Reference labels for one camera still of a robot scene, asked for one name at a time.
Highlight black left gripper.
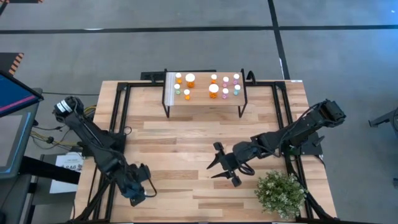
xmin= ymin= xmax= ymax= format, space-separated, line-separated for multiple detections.
xmin=116 ymin=162 xmax=152 ymax=208

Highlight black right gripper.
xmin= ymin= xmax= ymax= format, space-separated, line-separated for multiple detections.
xmin=206 ymin=141 xmax=254 ymax=189

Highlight wooden shelf black metal legs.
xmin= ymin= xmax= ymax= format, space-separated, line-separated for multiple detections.
xmin=161 ymin=68 xmax=249 ymax=119

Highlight artificial green potted plant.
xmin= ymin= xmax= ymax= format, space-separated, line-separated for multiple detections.
xmin=254 ymin=169 xmax=308 ymax=220

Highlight white paper sheet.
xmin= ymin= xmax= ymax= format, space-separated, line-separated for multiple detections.
xmin=49 ymin=152 xmax=85 ymax=194

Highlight white plastic strip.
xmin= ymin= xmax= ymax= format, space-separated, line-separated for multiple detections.
xmin=164 ymin=72 xmax=177 ymax=106

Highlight black cart beam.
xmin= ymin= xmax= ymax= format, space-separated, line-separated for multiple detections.
xmin=18 ymin=155 xmax=81 ymax=185

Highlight dark grey cart base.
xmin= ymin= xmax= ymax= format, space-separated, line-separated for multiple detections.
xmin=0 ymin=174 xmax=34 ymax=224

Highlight grey panel teal edge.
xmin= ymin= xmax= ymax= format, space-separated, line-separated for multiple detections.
xmin=0 ymin=111 xmax=34 ymax=180

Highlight blue screen monitor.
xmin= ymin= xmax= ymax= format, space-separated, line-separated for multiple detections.
xmin=0 ymin=70 xmax=44 ymax=118

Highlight grey metal stand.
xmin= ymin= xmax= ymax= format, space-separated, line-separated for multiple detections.
xmin=368 ymin=108 xmax=398 ymax=138

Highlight black orange hazard-striped mat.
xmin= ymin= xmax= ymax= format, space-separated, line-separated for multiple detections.
xmin=0 ymin=52 xmax=25 ymax=77

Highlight black looped gripper cable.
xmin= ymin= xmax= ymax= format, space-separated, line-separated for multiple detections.
xmin=238 ymin=161 xmax=256 ymax=177
xmin=141 ymin=180 xmax=158 ymax=199

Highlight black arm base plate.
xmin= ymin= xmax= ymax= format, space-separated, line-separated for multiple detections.
xmin=281 ymin=132 xmax=324 ymax=156
xmin=77 ymin=132 xmax=127 ymax=157

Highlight black floor cable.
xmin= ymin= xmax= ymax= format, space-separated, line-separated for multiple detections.
xmin=42 ymin=91 xmax=100 ymax=96

